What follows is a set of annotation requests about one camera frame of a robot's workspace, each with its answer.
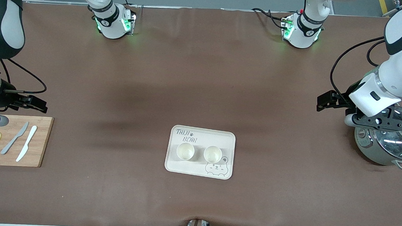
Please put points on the brown table cover sheet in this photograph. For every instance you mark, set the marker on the brown table cover sheet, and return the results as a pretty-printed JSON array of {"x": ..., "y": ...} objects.
[{"x": 203, "y": 74}]

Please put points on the cream bear print tray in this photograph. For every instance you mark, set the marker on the cream bear print tray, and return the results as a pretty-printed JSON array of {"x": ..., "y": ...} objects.
[{"x": 199, "y": 137}]

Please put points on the white plastic knife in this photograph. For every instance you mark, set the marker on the white plastic knife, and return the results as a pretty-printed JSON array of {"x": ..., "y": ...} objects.
[{"x": 28, "y": 142}]

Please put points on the grey plastic knife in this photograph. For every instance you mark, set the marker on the grey plastic knife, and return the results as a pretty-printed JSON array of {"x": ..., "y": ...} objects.
[{"x": 12, "y": 141}]

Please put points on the wooden cutting board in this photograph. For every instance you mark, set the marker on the wooden cutting board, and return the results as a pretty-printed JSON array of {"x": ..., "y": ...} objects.
[{"x": 42, "y": 145}]

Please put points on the grey pot with glass lid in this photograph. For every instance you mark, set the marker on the grey pot with glass lid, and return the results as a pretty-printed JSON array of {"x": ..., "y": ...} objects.
[{"x": 369, "y": 151}]

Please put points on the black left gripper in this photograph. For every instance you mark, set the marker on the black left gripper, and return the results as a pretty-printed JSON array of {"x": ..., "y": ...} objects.
[{"x": 341, "y": 101}]

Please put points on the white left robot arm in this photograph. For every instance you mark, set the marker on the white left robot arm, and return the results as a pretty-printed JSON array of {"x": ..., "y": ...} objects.
[{"x": 398, "y": 76}]

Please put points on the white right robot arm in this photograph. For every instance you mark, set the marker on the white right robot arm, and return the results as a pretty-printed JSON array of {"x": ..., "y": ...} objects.
[{"x": 112, "y": 23}]

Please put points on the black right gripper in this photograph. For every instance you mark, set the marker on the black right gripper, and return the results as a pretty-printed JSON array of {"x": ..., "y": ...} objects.
[{"x": 12, "y": 100}]

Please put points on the glass pot lid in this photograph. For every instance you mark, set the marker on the glass pot lid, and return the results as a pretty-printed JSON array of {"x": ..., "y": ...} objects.
[{"x": 394, "y": 145}]

